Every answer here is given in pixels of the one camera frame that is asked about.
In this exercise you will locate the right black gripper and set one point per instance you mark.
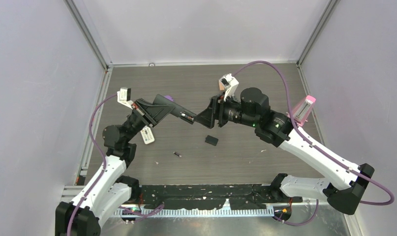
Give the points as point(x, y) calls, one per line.
point(215, 110)

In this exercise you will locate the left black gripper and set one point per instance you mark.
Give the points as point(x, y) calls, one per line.
point(150, 113)

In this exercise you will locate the black battery cover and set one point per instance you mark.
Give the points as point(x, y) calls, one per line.
point(211, 140)

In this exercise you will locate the beige remote control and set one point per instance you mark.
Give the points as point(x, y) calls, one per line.
point(147, 135)

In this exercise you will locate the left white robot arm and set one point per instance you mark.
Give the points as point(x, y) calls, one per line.
point(90, 209)

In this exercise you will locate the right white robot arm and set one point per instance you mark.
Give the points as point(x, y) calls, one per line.
point(341, 187)

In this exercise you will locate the purple plastic toy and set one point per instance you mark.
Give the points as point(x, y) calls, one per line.
point(169, 98)

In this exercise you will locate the pink metronome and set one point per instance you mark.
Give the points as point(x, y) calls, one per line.
point(299, 113)

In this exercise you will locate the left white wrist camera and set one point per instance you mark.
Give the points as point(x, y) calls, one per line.
point(124, 97)

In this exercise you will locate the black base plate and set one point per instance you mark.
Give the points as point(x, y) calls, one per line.
point(213, 196)

